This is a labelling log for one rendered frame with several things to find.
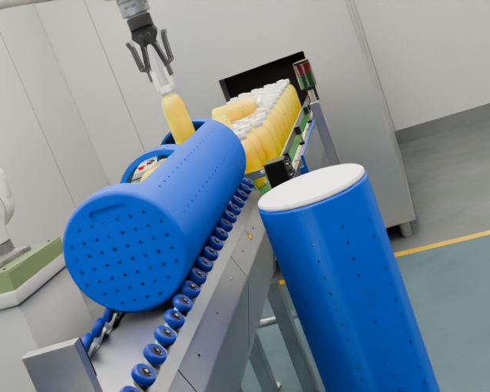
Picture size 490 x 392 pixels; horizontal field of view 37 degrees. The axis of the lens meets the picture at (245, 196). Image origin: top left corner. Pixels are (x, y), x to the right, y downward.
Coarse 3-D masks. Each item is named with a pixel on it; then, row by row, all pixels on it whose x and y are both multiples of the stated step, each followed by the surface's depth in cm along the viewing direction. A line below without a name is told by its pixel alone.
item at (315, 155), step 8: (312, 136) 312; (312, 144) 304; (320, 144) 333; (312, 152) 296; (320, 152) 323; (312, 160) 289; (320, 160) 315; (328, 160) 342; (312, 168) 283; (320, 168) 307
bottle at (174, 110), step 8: (168, 96) 226; (176, 96) 227; (168, 104) 226; (176, 104) 226; (184, 104) 229; (168, 112) 227; (176, 112) 226; (184, 112) 228; (168, 120) 228; (176, 120) 227; (184, 120) 228; (176, 128) 228; (184, 128) 228; (192, 128) 229; (176, 136) 229; (184, 136) 228; (176, 144) 231
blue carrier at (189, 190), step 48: (192, 144) 205; (240, 144) 239; (96, 192) 163; (144, 192) 159; (192, 192) 176; (96, 240) 162; (144, 240) 160; (192, 240) 164; (96, 288) 165; (144, 288) 163
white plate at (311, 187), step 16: (304, 176) 196; (320, 176) 189; (336, 176) 184; (352, 176) 178; (272, 192) 191; (288, 192) 185; (304, 192) 179; (320, 192) 174; (336, 192) 172; (272, 208) 177; (288, 208) 174
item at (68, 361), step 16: (32, 352) 123; (48, 352) 121; (64, 352) 121; (80, 352) 121; (32, 368) 123; (48, 368) 122; (64, 368) 122; (80, 368) 121; (48, 384) 123; (64, 384) 123; (80, 384) 122; (96, 384) 123
